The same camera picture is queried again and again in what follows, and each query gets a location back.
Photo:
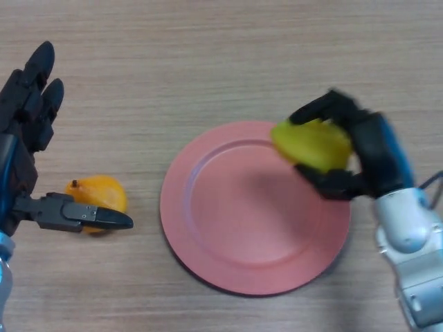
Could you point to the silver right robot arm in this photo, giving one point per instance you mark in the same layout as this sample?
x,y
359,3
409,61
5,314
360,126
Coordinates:
x,y
412,242

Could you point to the yellow starfruit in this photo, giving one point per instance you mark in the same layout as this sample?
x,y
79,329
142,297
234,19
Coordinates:
x,y
311,145

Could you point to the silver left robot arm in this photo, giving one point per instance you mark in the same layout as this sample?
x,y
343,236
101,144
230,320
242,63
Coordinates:
x,y
4,283

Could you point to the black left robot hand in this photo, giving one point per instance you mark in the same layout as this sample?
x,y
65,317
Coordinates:
x,y
19,117

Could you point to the pink round plate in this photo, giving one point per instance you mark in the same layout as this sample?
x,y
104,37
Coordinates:
x,y
242,214

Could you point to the orange pear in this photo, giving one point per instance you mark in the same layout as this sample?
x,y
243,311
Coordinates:
x,y
104,190

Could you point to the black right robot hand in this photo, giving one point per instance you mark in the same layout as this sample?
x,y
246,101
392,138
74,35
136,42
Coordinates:
x,y
377,152

